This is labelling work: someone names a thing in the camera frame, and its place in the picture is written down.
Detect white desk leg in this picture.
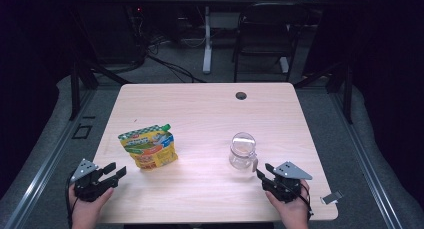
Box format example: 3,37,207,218
202,5,214,75

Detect black metal stand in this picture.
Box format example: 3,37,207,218
293,59,355,125
68,57,132,122

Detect hand-held gripper black cable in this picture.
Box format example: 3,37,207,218
298,183,315,221
65,175,76,229

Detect yellow seasoning pouch green cap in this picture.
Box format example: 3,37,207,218
117,123,179,171

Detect grey tape strip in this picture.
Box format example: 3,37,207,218
320,190,344,205

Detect person's right hand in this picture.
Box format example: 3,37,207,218
265,179,311,222

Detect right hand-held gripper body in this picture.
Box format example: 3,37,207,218
261,160,314,204

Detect aluminium floor rail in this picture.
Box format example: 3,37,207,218
2,88,97,229
328,88,405,229

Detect left hand-held gripper black cable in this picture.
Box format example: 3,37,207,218
65,175,76,229

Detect short white desk foot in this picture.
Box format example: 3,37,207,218
279,56,291,74

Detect black floor cables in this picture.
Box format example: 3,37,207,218
145,52,207,84

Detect person's left hand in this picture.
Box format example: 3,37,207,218
67,184,115,221

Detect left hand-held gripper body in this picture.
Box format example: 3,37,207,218
69,158,120,204

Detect right hand-held gripper black cable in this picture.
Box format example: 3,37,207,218
298,183,315,221

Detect black folding chair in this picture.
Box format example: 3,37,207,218
231,2,310,84

